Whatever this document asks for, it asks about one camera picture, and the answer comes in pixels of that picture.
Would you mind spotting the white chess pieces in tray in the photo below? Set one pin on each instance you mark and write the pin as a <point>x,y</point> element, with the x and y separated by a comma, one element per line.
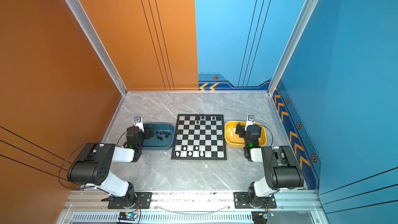
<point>231,131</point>

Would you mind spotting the right circuit board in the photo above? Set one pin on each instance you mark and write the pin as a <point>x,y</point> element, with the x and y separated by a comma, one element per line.
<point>261,217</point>

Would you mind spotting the left green circuit board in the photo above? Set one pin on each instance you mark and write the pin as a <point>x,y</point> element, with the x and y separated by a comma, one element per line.
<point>128,218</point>

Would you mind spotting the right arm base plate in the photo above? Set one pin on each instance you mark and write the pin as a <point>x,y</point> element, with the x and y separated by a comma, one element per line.
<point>245,200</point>

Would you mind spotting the white chess pieces row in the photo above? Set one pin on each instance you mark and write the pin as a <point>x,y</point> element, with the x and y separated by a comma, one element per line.
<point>189,151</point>

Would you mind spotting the teal plastic tray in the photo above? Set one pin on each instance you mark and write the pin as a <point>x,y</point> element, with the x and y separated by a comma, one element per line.
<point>153,143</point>

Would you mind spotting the aluminium mounting rail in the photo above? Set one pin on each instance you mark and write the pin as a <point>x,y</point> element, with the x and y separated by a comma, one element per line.
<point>194,207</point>

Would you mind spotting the yellow plastic tray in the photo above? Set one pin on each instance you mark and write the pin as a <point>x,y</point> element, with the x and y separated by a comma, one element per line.
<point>237,142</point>

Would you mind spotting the black chess pieces in tray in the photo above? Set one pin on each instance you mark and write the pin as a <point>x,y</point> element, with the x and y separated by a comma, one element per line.
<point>162,135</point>

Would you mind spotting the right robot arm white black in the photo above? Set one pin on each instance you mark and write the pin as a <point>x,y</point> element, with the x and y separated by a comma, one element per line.
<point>281,170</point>

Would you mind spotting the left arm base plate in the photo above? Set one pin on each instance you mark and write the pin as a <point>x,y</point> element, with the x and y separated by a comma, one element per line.
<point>143,200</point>

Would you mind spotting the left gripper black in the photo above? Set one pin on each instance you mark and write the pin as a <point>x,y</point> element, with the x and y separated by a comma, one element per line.
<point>147,131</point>

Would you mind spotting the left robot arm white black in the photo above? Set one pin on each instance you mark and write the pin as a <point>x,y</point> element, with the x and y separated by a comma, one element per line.
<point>92,166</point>

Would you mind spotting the black chess pieces on board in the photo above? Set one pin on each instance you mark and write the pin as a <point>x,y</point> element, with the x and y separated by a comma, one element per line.
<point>208,119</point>

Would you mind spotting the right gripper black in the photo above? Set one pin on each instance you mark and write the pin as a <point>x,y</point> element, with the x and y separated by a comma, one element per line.
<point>241,130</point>

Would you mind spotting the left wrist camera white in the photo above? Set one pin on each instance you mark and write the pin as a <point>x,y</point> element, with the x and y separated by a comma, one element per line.
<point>138,123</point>

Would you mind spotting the black white chessboard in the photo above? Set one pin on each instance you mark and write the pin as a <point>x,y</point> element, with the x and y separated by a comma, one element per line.
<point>187,132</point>

